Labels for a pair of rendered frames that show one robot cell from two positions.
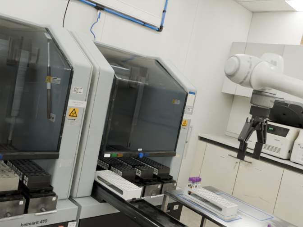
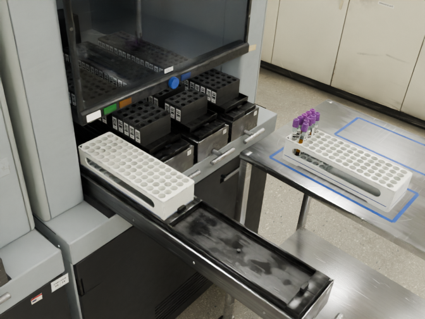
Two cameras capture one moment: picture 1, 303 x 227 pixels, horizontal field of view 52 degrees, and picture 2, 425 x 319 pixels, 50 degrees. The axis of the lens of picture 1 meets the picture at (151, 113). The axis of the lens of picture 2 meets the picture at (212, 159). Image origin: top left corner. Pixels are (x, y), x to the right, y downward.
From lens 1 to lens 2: 0.78 m
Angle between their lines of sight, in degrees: 31
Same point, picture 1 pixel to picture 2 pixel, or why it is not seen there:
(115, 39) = not seen: outside the picture
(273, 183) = (415, 27)
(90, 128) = (26, 68)
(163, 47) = not seen: outside the picture
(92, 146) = (49, 108)
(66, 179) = (11, 201)
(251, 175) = (372, 16)
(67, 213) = (42, 272)
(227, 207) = (395, 191)
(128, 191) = (165, 202)
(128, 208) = (174, 242)
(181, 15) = not seen: outside the picture
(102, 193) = (107, 199)
